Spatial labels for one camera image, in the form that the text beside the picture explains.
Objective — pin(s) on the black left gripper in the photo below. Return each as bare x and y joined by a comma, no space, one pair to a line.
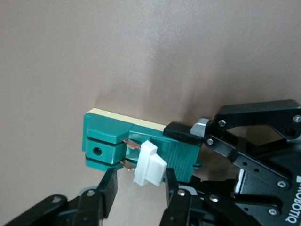
270,169

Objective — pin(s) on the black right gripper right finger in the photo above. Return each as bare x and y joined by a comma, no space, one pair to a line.
172,188

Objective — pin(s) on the green load switch white lever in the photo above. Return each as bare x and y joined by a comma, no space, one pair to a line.
105,131

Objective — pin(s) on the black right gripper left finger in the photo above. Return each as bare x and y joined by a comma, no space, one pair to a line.
107,188

